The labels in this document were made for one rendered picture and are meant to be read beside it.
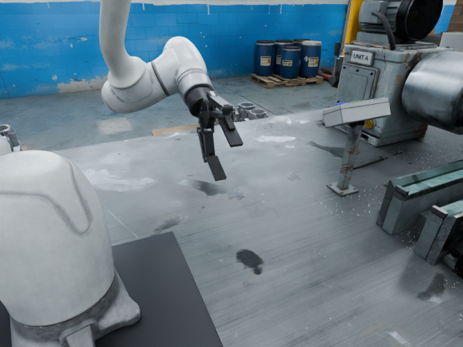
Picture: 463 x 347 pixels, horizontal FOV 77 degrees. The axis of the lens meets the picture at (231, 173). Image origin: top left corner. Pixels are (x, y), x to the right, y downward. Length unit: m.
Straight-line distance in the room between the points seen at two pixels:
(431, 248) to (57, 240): 0.71
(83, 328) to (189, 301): 0.17
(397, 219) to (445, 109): 0.48
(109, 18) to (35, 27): 5.16
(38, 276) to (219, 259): 0.37
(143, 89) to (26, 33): 5.12
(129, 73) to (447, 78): 0.95
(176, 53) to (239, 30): 5.67
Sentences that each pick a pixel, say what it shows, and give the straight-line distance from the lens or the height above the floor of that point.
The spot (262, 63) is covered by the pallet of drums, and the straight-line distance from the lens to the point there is 5.93.
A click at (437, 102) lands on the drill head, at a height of 1.03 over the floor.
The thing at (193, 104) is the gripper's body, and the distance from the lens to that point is 0.75.
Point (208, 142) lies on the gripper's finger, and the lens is 0.76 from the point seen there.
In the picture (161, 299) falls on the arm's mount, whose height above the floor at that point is 0.84.
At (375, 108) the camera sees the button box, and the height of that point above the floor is 1.06.
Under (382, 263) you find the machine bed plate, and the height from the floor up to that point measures 0.80.
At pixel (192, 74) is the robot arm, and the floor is 1.15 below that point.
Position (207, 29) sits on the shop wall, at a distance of 6.23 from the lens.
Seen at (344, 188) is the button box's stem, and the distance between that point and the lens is 0.97.
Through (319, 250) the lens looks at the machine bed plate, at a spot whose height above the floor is 0.80.
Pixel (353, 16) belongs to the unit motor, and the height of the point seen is 1.26.
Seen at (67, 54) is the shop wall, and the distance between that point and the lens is 5.88.
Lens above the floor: 1.30
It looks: 30 degrees down
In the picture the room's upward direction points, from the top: straight up
